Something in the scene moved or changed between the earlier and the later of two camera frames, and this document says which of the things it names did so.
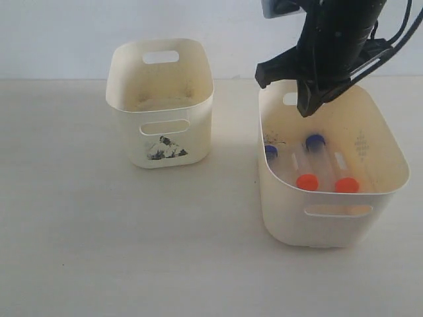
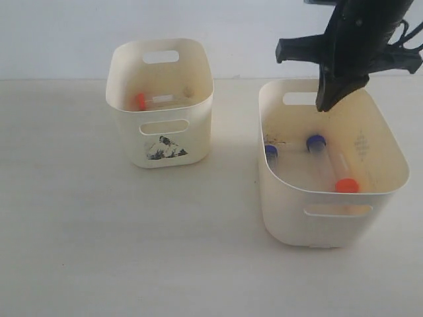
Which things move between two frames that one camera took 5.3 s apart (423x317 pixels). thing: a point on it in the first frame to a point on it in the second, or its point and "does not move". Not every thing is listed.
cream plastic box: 327,176 does not move
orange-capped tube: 306,176 to 153,101
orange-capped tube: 346,179 does not move
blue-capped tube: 271,153 does not move
